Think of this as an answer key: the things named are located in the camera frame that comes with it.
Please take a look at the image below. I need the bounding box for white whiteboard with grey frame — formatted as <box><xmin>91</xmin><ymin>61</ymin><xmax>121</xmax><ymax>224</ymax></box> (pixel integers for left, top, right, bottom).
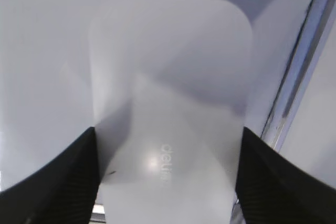
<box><xmin>0</xmin><ymin>0</ymin><xmax>336</xmax><ymax>224</ymax></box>

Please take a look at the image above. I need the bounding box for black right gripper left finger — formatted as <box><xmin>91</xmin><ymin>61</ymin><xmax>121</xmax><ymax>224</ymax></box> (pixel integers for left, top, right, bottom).
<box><xmin>1</xmin><ymin>127</ymin><xmax>101</xmax><ymax>223</ymax></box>

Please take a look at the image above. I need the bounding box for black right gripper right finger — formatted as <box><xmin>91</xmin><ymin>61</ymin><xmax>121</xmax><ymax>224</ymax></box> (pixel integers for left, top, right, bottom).
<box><xmin>235</xmin><ymin>127</ymin><xmax>335</xmax><ymax>223</ymax></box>

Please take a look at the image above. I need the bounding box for white whiteboard eraser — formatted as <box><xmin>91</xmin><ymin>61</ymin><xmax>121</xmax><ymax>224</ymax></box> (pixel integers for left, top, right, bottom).
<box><xmin>89</xmin><ymin>0</ymin><xmax>253</xmax><ymax>223</ymax></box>

